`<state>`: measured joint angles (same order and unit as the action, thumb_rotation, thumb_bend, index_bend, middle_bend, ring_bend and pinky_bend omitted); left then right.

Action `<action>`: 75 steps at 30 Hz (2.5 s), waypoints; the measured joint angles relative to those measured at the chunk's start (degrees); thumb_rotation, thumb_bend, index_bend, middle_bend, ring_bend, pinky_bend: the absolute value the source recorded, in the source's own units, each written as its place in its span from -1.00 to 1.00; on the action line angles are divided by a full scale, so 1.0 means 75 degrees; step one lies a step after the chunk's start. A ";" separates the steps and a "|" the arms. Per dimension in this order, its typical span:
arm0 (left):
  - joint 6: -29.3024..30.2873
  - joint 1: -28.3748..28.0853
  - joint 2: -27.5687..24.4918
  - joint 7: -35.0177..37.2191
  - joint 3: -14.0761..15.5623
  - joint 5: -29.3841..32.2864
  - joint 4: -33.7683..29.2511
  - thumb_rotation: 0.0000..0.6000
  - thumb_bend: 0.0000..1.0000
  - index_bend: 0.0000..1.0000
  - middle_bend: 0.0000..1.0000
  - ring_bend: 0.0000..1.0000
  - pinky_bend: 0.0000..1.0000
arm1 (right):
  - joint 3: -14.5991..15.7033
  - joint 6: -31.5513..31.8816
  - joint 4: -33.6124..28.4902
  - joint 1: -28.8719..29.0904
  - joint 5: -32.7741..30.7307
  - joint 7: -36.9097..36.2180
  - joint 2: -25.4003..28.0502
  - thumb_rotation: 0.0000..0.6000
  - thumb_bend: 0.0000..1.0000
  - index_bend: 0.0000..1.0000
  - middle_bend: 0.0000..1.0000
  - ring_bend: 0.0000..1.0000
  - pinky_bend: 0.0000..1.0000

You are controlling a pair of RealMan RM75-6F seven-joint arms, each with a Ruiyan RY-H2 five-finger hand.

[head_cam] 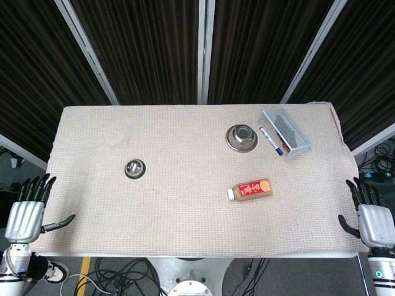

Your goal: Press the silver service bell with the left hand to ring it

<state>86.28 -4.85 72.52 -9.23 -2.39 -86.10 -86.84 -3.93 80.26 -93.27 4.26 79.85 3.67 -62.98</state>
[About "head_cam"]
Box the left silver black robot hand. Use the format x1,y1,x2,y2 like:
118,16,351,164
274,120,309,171
4,173,77,244

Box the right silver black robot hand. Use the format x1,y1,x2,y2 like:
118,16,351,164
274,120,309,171
338,177,395,249

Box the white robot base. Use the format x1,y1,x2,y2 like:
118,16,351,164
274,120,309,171
147,256,235,296

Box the black white sneaker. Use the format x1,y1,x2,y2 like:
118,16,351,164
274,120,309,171
43,260,70,284

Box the small steel cup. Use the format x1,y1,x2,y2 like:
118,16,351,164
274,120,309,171
124,158,147,179

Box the white mesh metal basket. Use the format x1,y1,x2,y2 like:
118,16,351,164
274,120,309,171
257,108,312,162

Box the orange juice bottle red label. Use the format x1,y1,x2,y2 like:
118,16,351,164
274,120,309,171
227,178,275,202

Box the blue capped marker pen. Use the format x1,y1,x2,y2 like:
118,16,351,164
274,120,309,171
259,126,284,157

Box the stainless steel bowl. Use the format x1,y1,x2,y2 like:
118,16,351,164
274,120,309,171
225,123,259,153

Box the beige woven table cloth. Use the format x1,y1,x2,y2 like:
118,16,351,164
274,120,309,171
30,101,370,258

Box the black cable bundle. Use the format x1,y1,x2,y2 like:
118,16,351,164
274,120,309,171
357,140,395,179

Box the white floor cable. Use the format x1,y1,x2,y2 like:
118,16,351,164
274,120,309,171
59,273,112,296

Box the black floor cables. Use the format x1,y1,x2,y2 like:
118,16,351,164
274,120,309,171
66,257,163,296

